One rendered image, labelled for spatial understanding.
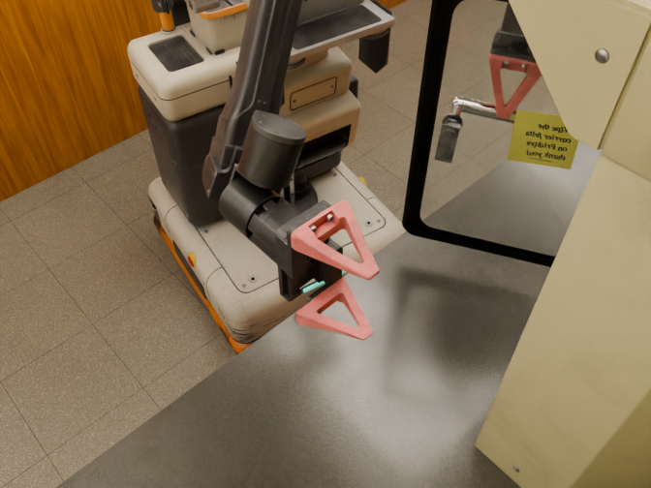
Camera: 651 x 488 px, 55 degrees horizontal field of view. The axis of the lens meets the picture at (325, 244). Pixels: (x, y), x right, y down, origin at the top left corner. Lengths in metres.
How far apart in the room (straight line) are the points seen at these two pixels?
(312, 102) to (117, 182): 1.27
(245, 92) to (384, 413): 0.43
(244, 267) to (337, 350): 0.98
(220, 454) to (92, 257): 1.60
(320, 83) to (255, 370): 0.77
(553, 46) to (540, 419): 0.39
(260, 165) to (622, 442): 0.43
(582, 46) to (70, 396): 1.81
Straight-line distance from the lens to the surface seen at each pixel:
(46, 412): 2.04
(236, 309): 1.75
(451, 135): 0.79
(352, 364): 0.87
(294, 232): 0.56
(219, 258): 1.86
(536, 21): 0.45
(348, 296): 0.66
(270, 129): 0.63
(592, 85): 0.44
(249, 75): 0.71
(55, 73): 2.50
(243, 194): 0.66
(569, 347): 0.59
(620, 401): 0.60
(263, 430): 0.83
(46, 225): 2.51
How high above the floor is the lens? 1.69
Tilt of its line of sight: 49 degrees down
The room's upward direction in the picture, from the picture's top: straight up
